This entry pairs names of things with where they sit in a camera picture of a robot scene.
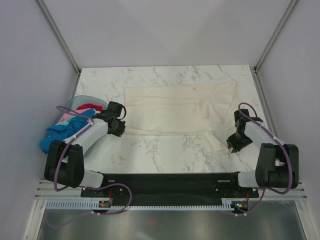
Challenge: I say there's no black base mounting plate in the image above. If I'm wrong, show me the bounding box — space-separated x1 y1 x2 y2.
81 172 259 205

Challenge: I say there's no cream white t-shirt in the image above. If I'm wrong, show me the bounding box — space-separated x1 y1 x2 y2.
124 81 240 152

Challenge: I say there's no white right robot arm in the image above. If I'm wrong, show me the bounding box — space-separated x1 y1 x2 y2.
226 108 299 197

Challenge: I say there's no aluminium corner post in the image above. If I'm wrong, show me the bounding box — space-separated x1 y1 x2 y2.
253 0 300 74
34 0 81 77

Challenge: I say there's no red t-shirt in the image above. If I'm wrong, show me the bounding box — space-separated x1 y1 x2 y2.
76 103 104 112

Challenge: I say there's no pink t-shirt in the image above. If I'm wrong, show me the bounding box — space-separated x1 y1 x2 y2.
57 108 96 125

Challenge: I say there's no right aluminium corner post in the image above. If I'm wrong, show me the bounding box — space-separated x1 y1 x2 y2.
253 0 300 74

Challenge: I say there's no white slotted cable duct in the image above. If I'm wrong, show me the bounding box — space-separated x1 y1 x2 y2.
45 199 234 211

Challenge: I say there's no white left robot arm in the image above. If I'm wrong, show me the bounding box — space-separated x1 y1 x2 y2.
44 101 127 197

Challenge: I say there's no clear teal-rimmed plastic basket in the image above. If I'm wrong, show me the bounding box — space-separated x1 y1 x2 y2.
53 95 109 161

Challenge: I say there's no blue t-shirt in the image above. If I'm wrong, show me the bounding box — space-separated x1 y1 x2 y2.
39 116 88 154

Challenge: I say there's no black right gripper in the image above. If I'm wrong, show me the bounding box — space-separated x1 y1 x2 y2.
226 131 254 154

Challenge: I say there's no aluminium frame rail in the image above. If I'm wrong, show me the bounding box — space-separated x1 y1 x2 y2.
34 179 309 201

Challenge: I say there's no left aluminium corner post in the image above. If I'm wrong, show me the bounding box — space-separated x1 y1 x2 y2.
34 0 81 77

